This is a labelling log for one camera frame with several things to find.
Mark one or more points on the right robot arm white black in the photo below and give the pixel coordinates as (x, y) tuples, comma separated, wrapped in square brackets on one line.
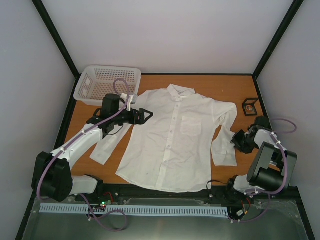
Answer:
[(271, 169)]

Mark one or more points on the light blue slotted cable duct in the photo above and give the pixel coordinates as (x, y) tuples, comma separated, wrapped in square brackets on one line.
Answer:
[(137, 210)]

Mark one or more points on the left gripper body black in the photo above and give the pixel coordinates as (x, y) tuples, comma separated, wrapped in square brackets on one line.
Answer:
[(134, 120)]

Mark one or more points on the colourful round brooch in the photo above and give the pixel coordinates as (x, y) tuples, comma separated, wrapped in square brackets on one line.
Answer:
[(249, 108)]

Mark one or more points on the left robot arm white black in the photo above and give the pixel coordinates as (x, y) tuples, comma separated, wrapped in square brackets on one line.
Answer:
[(52, 177)]

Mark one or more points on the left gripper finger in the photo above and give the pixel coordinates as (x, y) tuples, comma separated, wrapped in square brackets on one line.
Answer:
[(143, 119), (145, 113)]

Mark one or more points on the white perforated plastic basket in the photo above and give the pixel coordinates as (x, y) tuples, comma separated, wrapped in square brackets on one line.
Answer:
[(98, 80)]

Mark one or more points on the white button-up shirt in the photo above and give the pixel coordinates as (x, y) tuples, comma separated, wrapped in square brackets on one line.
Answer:
[(175, 149)]

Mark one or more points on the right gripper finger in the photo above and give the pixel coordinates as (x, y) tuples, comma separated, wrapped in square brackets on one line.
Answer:
[(238, 137), (237, 147)]

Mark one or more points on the black open brooch box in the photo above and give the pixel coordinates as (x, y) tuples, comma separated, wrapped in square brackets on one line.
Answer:
[(252, 102)]

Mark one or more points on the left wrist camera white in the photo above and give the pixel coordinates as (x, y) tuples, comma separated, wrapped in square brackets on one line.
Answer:
[(128, 100)]

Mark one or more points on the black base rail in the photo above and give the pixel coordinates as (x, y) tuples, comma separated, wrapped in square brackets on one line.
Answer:
[(120, 192)]

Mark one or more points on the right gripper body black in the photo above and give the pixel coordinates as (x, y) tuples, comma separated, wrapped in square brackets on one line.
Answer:
[(247, 144)]

